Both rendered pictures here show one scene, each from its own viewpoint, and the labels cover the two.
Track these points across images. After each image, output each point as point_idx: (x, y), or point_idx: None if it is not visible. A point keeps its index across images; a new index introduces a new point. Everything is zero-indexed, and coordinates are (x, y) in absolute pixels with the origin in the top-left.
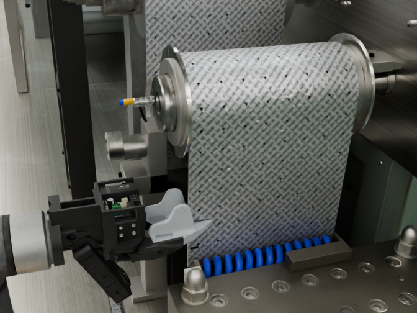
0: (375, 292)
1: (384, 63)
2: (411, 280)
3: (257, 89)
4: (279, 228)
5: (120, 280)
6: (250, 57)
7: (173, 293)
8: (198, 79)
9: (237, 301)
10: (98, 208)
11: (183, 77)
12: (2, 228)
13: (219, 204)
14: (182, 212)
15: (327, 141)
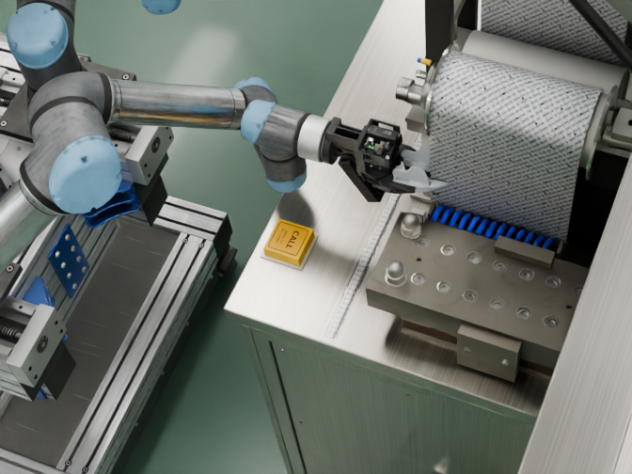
0: (534, 304)
1: (629, 137)
2: (574, 312)
3: (487, 119)
4: (511, 213)
5: (371, 189)
6: (497, 89)
7: (399, 219)
8: (443, 94)
9: (434, 250)
10: (356, 143)
11: (429, 90)
12: (296, 127)
13: (455, 176)
14: (418, 171)
15: (551, 176)
